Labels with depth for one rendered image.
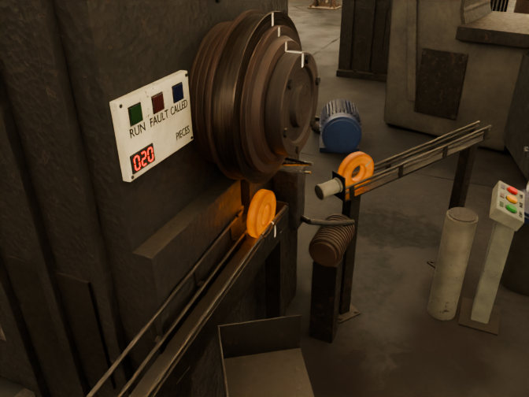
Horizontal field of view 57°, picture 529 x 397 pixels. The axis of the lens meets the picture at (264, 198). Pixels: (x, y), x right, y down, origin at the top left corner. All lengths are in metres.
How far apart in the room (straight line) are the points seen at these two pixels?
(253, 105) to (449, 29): 2.86
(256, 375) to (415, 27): 3.20
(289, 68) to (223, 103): 0.19
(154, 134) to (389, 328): 1.47
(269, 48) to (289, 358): 0.77
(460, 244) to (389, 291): 0.50
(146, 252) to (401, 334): 1.35
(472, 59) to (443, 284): 2.10
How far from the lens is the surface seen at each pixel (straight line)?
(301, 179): 1.71
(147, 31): 1.14
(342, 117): 3.55
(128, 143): 1.09
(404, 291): 2.48
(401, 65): 4.14
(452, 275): 2.21
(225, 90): 1.20
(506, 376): 2.23
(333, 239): 1.83
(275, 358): 1.28
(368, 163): 1.92
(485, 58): 3.91
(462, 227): 2.08
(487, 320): 2.40
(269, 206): 1.58
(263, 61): 1.25
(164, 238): 1.24
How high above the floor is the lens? 1.56
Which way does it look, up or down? 30 degrees down
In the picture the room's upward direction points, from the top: 1 degrees counter-clockwise
